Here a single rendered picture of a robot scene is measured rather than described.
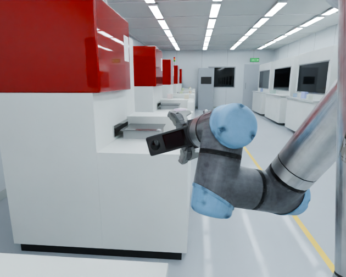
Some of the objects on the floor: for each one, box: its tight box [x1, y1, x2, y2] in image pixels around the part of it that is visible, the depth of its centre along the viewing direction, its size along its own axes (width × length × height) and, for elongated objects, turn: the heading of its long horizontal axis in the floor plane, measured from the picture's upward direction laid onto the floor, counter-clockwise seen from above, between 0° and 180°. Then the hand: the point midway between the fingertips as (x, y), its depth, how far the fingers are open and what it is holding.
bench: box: [252, 62, 275, 115], centre depth 1047 cm, size 108×180×200 cm, turn 175°
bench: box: [285, 45, 338, 131], centre depth 619 cm, size 108×180×200 cm, turn 175°
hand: (173, 138), depth 75 cm, fingers open, 14 cm apart
